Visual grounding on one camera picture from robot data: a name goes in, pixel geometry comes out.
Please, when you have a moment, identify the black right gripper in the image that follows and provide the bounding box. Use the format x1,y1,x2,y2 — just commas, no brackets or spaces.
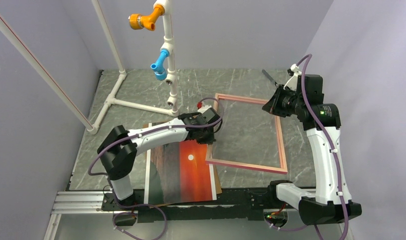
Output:
262,84,304,118

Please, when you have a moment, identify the pink picture frame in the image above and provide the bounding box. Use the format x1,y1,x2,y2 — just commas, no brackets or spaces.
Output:
206,93,288,175

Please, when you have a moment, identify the sunset photo print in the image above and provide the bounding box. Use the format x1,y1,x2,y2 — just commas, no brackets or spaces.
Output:
143,122,218,205

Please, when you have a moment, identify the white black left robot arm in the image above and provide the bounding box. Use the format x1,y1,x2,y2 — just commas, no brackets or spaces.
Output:
97,107,223,210

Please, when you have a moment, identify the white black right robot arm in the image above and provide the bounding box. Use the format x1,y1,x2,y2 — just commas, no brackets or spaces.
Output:
262,74,362,226

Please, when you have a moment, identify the brown cardboard backing board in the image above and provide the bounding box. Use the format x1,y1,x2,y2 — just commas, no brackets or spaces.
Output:
143,122,223,207

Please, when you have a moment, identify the blue pipe nozzle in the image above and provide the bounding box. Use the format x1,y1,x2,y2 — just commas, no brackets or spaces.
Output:
150,49,170,81

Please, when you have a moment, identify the orange pipe nozzle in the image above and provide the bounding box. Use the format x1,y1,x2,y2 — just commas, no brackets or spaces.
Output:
128,4,165,31

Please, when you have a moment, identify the white PVC pipe stand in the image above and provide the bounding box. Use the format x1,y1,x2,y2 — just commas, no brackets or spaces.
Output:
0,0,162,135

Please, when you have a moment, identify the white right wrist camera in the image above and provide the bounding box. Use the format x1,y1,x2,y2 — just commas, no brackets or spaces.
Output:
284,64,301,91

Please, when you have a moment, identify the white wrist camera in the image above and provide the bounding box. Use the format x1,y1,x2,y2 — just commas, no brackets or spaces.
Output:
284,64,301,91
197,102,217,117

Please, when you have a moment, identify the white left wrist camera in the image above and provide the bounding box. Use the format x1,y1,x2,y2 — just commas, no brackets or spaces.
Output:
197,102,217,117

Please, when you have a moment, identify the small black-handled hammer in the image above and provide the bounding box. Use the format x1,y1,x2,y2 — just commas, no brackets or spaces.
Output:
261,69,278,87

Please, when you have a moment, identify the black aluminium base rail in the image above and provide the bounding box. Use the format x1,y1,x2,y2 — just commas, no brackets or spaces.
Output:
43,187,351,240

